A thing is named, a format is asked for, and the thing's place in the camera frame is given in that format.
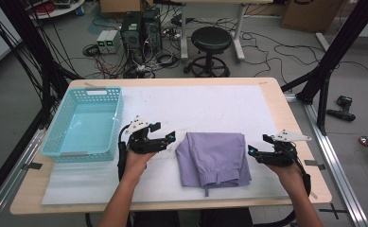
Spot white foam mat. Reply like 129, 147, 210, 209
41, 84, 301, 206

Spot aluminium floor rail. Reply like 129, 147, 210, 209
284, 94, 368, 227
0, 127, 47, 227

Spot white bench power supply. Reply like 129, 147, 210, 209
96, 29, 111, 54
105, 29, 123, 55

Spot small cardboard box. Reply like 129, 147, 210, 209
99, 0, 154, 15

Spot person's left hand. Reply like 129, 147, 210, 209
121, 150, 157, 183

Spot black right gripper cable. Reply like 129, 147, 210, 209
293, 148, 312, 197

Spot black computer tower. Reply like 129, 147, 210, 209
120, 11, 144, 53
141, 8, 163, 54

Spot light blue plastic basket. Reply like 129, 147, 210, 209
40, 86, 125, 164

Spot purple shorts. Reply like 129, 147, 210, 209
175, 131, 253, 198

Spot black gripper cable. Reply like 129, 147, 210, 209
293, 148, 312, 197
116, 126, 131, 183

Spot black metal frame post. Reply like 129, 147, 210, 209
0, 0, 82, 211
280, 0, 368, 136

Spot round white table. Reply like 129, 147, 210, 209
26, 0, 86, 20

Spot coiled black cable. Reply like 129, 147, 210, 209
82, 43, 102, 59

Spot person's dark pants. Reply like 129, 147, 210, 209
133, 207, 255, 227

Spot black cordless drill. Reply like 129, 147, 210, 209
325, 95, 357, 122

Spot person's right hand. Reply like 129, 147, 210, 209
268, 164, 304, 193

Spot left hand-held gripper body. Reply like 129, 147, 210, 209
124, 115, 168, 155

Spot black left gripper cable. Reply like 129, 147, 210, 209
116, 126, 131, 183

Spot black round stool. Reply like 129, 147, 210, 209
183, 26, 233, 79

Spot large cardboard box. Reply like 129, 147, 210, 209
280, 0, 346, 34

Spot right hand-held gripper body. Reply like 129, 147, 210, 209
261, 129, 312, 167

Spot white desk frame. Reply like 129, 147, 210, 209
168, 0, 274, 62

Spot grey tape piece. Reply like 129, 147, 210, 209
22, 162, 44, 171
304, 159, 326, 171

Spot tangle of floor cables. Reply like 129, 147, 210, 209
90, 46, 181, 79

